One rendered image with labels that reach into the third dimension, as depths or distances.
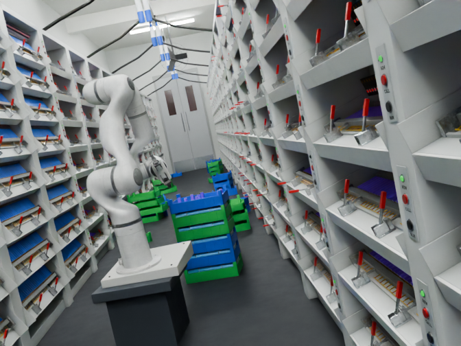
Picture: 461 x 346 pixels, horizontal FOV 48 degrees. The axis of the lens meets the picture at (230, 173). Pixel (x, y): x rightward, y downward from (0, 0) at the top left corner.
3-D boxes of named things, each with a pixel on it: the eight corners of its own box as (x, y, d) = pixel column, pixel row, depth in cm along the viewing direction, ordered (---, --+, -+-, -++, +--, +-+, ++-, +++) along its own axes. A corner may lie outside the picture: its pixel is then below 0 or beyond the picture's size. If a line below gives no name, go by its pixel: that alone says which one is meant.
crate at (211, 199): (171, 214, 280) (167, 200, 280) (180, 207, 300) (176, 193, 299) (223, 204, 275) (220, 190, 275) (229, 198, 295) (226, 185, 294)
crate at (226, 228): (177, 242, 282) (173, 228, 281) (185, 233, 302) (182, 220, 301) (230, 233, 277) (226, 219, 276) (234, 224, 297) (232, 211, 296)
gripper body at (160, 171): (160, 154, 233) (162, 157, 222) (171, 174, 235) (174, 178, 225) (145, 163, 232) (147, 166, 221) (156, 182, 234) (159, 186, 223)
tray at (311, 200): (324, 216, 159) (309, 189, 158) (291, 193, 219) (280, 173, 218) (381, 184, 159) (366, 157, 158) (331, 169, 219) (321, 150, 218)
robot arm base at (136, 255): (110, 278, 204) (97, 234, 201) (123, 261, 222) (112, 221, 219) (156, 269, 202) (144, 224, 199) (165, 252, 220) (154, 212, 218)
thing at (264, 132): (278, 147, 226) (263, 120, 225) (262, 144, 287) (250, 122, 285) (318, 125, 227) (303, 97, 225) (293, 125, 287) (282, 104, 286)
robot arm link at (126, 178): (114, 198, 212) (149, 193, 207) (97, 196, 201) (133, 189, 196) (106, 84, 221) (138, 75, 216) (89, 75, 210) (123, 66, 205)
